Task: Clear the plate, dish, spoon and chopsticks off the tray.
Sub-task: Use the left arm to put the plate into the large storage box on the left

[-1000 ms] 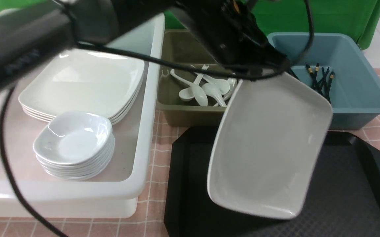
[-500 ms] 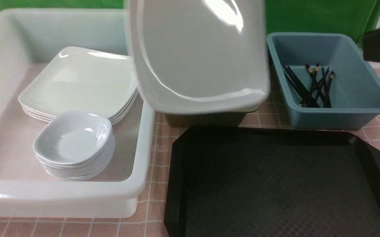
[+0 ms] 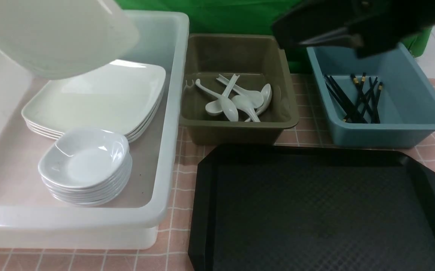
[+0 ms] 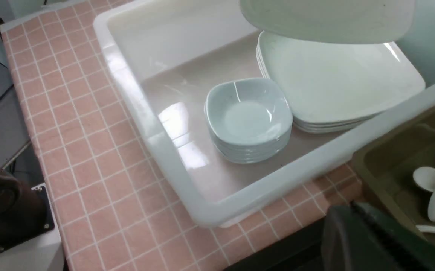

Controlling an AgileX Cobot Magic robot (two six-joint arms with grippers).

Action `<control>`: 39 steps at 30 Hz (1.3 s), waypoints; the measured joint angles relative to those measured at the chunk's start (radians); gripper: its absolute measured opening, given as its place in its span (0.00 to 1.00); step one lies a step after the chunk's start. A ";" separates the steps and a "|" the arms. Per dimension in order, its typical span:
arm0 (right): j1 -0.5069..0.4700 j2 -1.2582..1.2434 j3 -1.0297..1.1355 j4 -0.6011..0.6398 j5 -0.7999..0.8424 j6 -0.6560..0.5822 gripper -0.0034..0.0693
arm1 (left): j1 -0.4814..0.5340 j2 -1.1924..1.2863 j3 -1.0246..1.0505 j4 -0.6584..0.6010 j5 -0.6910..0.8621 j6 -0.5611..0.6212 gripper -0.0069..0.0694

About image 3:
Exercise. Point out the white ceramic soup spoon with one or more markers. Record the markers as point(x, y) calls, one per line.
point(228, 107)

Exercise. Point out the large white square plate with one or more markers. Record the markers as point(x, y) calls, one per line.
point(59, 39)

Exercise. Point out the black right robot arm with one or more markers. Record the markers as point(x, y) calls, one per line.
point(369, 27)

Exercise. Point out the white spoon in bin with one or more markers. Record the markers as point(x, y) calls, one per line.
point(266, 93)
point(244, 104)
point(245, 94)
point(214, 107)

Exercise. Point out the black serving tray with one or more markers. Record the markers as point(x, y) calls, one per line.
point(284, 208)

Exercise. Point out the olive green plastic bin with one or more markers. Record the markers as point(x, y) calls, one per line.
point(257, 60)

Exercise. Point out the stack of white square plates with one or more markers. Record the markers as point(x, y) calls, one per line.
point(118, 97)

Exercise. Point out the green backdrop cloth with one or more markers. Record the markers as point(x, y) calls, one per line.
point(247, 17)

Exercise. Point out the stack of small white bowls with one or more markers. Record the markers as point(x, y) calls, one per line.
point(87, 167)

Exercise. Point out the black chopsticks in blue bin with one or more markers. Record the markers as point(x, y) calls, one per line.
point(365, 108)

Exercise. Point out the blue plastic bin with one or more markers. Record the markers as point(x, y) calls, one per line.
point(406, 106)

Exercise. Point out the large white plastic tub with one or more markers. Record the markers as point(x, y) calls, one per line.
point(31, 218)

